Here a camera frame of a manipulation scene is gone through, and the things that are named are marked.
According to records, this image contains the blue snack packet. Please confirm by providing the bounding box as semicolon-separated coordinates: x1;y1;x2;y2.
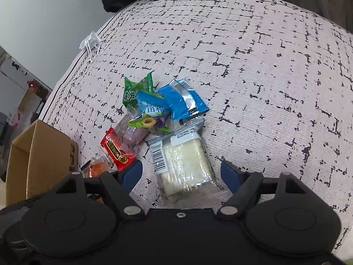
156;78;209;121

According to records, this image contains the patterned white bed blanket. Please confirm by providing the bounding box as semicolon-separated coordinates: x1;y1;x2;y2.
40;0;352;251

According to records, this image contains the white rice cake pack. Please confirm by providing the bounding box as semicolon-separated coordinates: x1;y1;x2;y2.
147;121;225;202

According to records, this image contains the orange sausage snack pack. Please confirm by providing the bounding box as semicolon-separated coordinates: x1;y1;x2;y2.
81;155;114;178

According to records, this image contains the brown cardboard box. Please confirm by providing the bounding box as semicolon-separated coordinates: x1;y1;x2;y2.
5;120;78;206

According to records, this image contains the red snack packet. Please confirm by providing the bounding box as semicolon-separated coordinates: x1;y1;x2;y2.
101;127;136;172

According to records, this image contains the light blue plum candy packet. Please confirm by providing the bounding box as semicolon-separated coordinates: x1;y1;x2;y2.
128;90;171;133

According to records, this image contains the white face mask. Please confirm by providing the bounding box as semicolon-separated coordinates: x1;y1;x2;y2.
79;31;102;62

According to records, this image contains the dark green candy packet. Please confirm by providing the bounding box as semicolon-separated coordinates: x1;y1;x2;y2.
123;72;154;110

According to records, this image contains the purple clear snack packet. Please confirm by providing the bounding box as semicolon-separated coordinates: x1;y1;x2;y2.
114;111;148;151

